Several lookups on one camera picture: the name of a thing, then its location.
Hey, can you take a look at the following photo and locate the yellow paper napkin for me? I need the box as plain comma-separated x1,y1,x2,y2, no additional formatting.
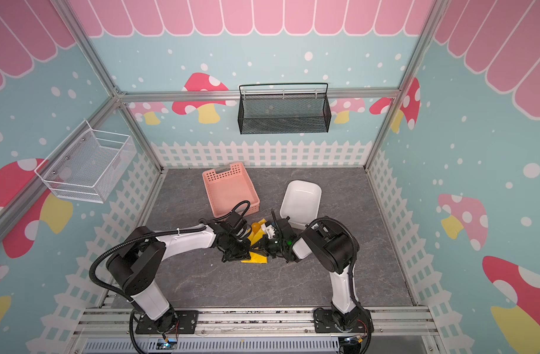
241,219,267,264

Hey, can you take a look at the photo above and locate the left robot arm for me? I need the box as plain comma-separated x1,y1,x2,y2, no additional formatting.
89,201,251,335

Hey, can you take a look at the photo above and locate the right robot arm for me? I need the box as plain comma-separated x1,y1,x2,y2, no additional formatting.
250,217,374,337

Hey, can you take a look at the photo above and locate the white plastic tray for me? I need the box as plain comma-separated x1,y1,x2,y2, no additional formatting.
280,180,322,230

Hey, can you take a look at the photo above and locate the pink perforated basket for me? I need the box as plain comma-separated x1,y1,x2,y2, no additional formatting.
202,162,261,218

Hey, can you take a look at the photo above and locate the black wire wall basket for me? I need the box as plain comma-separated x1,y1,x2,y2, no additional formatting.
238,83,332,135

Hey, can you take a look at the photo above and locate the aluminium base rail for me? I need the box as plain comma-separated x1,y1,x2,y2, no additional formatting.
65,306,446,353

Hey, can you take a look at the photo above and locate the white wire wall basket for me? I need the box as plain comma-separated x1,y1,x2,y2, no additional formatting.
34,121,137,204

